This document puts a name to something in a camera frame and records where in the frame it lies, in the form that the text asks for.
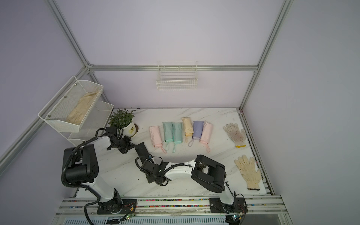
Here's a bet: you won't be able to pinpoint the white wire wall basket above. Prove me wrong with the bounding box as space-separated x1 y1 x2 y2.
156 61 198 91

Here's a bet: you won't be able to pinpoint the yellow umbrella in sleeve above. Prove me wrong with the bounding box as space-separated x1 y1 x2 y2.
182 117 194 143

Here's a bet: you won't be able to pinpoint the white two-tier mesh shelf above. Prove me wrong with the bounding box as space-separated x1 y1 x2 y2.
38 77 113 146

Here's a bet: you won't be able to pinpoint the purple umbrella in sleeve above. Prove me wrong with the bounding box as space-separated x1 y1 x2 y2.
188 121 204 147

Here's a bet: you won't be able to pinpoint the teal umbrella left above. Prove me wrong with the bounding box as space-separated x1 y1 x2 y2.
163 122 173 152

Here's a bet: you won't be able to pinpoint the teal umbrella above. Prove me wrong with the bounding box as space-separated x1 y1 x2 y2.
163 122 173 152
172 122 182 153

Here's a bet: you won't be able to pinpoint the beige gloves in shelf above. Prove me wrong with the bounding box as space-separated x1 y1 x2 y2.
66 91 99 125

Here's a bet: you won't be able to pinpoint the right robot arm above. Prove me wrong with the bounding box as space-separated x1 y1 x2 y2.
135 155 248 215

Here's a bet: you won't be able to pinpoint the cream work glove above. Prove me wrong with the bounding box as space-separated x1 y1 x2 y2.
234 155 262 191

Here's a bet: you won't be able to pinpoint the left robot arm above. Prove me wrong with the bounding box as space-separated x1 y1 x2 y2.
61 127 137 215

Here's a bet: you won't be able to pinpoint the black umbrella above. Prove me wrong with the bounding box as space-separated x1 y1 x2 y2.
142 161 162 184

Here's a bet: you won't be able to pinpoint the white dotted work glove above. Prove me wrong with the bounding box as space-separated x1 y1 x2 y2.
223 123 247 148

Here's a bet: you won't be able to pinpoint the potted green plant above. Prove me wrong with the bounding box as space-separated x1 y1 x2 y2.
109 108 137 137

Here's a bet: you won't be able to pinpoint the teal umbrella right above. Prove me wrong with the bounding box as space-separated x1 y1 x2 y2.
172 122 182 153

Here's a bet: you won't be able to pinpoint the pink umbrella far right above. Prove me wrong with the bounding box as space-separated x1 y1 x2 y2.
200 122 213 152

